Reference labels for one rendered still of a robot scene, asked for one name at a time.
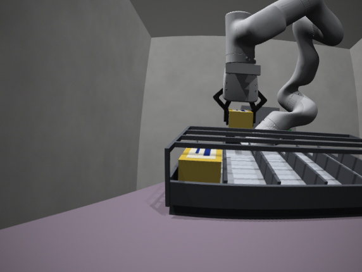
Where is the black flat bar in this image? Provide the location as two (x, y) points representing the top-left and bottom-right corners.
(170, 180), (362, 209)

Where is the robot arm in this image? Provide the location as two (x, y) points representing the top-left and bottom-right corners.
(225, 0), (344, 130)

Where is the yellow butter carton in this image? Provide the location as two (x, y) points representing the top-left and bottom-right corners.
(178, 148), (222, 183)
(228, 109), (253, 128)

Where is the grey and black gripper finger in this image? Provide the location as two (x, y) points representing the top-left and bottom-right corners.
(213, 88), (231, 125)
(249, 91), (267, 123)

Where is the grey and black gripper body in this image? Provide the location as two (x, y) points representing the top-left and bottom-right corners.
(223, 71), (258, 102)

